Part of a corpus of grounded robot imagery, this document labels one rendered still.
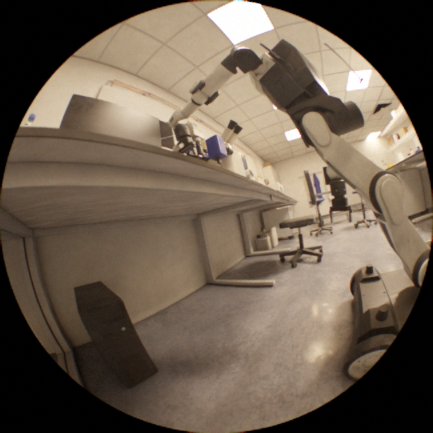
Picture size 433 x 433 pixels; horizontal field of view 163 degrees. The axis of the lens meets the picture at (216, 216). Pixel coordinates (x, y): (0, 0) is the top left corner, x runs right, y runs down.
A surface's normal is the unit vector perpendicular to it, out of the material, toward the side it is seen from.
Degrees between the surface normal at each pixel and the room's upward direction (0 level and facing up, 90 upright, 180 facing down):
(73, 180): 90
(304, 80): 117
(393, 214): 90
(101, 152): 180
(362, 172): 90
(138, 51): 180
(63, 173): 90
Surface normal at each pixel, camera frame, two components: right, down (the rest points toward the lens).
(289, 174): -0.56, 0.07
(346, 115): -0.54, 0.47
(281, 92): -0.79, 0.35
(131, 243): 0.80, -0.19
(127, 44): 0.19, 0.98
